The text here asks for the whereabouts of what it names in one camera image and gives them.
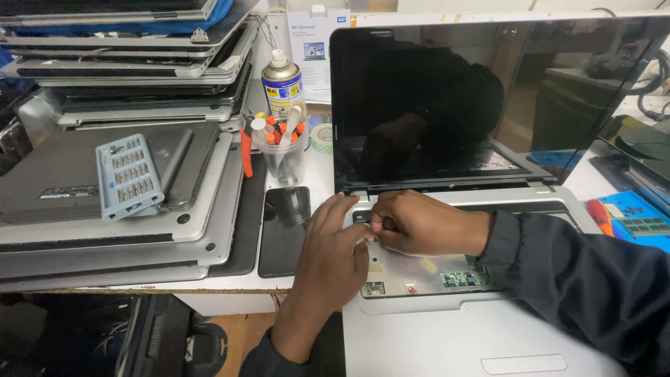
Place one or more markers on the person's left hand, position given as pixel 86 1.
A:
pixel 324 272

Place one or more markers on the blue repair mat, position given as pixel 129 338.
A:
pixel 636 238

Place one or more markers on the stack of closed laptops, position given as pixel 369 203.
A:
pixel 131 57

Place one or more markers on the person's right fingers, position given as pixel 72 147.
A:
pixel 390 217

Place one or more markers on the white cardboard product box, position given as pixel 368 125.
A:
pixel 319 73

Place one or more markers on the open silver laptop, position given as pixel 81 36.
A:
pixel 445 340

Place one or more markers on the white green tape roll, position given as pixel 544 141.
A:
pixel 321 140

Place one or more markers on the person's right hand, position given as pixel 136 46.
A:
pixel 434 225

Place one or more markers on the blue screwdriver bit case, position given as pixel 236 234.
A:
pixel 128 175

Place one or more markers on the black closed laptop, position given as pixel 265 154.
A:
pixel 246 230

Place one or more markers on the clear plastic tool cup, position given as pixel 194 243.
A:
pixel 285 162

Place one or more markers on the white plastic spudger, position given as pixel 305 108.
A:
pixel 290 125

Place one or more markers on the yellow tape piece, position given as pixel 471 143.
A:
pixel 428 265
pixel 375 268

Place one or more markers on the dark grey closed laptop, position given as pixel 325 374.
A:
pixel 57 167

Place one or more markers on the black smartphone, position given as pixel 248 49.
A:
pixel 283 235

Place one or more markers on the black equipment heap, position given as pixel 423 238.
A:
pixel 157 340

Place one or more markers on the yellow blue spray can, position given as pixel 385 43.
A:
pixel 282 86

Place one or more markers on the green memory module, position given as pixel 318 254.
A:
pixel 646 226

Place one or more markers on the silver closed laptop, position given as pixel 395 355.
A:
pixel 204 209
pixel 220 235

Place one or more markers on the bunch of orange screwdrivers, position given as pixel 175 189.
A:
pixel 277 131

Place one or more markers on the small white ribbon connector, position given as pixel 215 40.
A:
pixel 366 240

